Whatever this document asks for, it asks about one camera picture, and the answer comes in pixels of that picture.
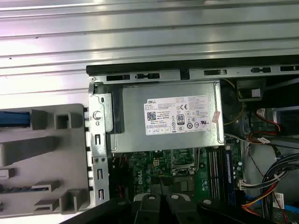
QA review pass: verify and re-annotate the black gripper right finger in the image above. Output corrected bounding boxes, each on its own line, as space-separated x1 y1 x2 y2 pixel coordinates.
163 176 299 224

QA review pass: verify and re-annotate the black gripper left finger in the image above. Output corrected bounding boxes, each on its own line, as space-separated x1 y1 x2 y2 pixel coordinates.
45 176 163 224

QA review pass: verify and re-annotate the blue SATA wire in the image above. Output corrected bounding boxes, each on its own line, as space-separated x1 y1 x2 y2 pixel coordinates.
279 203 299 217

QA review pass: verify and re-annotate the hard disk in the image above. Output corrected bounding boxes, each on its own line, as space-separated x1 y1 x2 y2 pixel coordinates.
0 111 31 128

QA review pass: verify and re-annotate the green motherboard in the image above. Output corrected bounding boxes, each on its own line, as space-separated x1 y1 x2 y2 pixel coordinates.
112 140 246 203

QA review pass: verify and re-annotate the black RAM slot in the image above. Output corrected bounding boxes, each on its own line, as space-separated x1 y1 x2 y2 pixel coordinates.
214 149 220 201
219 149 225 201
209 149 214 201

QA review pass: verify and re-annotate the CPU socket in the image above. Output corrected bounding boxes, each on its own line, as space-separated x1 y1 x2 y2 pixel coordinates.
171 148 203 177

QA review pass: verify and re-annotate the RAM stick with blue label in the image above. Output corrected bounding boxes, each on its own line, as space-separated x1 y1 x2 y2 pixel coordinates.
224 149 235 203

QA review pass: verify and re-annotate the silver power supply unit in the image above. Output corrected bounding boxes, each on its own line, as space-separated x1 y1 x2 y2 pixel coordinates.
106 79 225 154

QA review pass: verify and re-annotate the grey parts rack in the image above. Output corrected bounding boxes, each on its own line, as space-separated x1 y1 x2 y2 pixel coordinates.
0 104 91 219

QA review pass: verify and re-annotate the dark RAM stick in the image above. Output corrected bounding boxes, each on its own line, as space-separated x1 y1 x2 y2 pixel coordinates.
0 185 36 193

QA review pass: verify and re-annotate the black PC case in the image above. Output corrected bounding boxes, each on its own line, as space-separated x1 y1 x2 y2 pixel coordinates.
85 55 299 224

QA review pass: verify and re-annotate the orange wire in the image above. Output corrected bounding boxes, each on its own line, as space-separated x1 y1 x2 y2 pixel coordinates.
242 182 278 224

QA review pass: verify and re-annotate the black cable bundle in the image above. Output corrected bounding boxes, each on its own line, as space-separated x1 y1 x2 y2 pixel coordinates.
259 153 299 210

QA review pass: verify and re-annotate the yellow wire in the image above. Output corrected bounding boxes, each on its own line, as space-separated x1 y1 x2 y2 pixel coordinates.
221 79 244 125

